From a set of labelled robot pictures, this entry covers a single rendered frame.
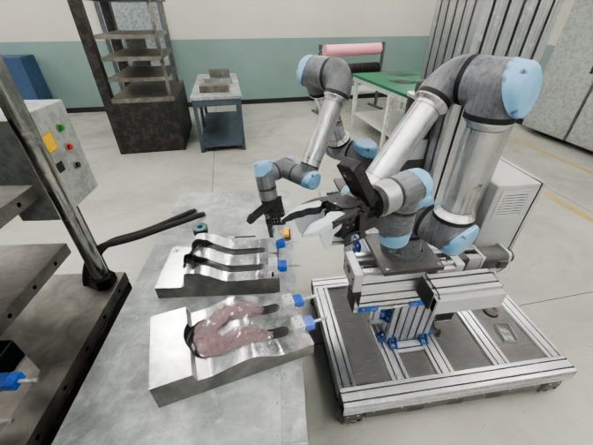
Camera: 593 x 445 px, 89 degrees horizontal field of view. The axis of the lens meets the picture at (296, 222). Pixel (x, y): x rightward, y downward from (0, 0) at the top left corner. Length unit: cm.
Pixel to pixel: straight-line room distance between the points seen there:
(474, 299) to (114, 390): 122
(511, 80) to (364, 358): 146
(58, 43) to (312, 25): 496
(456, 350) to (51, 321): 194
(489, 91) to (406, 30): 764
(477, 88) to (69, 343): 149
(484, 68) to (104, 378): 137
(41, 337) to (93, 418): 44
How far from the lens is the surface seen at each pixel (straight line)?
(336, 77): 119
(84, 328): 145
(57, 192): 133
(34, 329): 155
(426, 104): 88
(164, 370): 105
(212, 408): 108
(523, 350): 224
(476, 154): 89
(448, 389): 187
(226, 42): 741
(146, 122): 507
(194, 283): 129
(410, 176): 71
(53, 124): 157
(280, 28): 749
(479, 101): 85
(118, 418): 116
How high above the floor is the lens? 177
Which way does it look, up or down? 35 degrees down
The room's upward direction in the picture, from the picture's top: straight up
